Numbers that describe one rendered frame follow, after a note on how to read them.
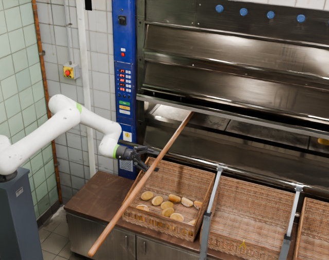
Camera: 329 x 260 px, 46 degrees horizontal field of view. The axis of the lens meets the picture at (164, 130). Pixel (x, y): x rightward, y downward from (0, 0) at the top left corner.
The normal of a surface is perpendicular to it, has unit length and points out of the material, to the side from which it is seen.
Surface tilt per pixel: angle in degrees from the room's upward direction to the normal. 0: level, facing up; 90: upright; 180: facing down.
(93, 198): 0
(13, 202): 90
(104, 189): 0
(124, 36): 90
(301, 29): 90
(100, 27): 90
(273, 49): 70
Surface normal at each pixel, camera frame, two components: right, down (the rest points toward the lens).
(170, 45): -0.35, 0.13
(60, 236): 0.03, -0.87
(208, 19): -0.38, 0.45
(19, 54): 0.92, 0.22
